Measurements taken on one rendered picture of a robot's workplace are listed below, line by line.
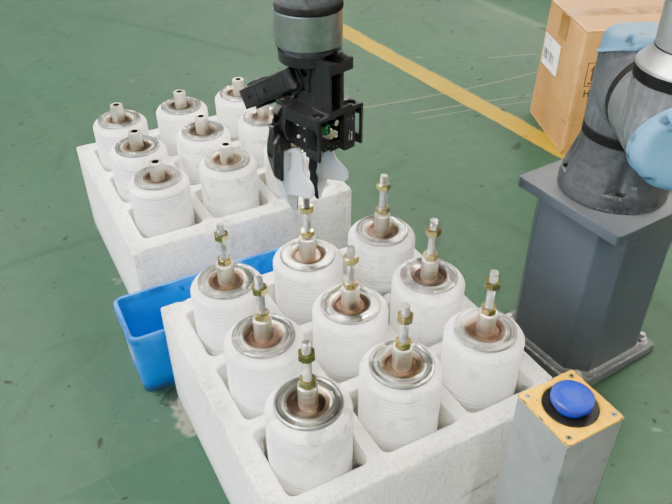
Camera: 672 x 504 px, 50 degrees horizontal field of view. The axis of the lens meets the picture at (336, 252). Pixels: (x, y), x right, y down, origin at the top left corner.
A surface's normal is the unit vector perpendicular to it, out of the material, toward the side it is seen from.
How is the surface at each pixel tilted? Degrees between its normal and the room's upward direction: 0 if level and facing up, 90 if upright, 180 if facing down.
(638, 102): 91
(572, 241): 90
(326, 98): 90
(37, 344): 0
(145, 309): 88
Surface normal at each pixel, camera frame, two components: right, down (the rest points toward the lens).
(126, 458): 0.00, -0.80
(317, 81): -0.72, 0.42
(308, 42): 0.00, 0.60
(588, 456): 0.48, 0.52
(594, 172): -0.70, 0.15
